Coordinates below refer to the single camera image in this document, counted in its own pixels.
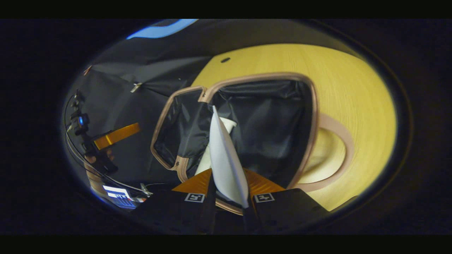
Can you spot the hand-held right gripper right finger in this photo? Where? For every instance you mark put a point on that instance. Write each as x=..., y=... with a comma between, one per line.
x=286, y=211

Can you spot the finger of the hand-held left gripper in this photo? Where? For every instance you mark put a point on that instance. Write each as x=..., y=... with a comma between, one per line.
x=116, y=135

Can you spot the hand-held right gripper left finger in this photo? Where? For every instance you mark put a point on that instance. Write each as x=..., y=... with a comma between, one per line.
x=176, y=211

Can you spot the orange cloth clip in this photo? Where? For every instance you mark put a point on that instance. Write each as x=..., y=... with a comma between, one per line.
x=87, y=70

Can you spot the silver cloth clip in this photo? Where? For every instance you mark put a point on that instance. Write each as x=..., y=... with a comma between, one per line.
x=136, y=87

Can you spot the lit display screen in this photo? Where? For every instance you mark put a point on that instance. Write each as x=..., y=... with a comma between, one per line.
x=116, y=193

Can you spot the black backdrop cloth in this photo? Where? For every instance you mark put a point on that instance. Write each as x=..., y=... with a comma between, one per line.
x=141, y=70

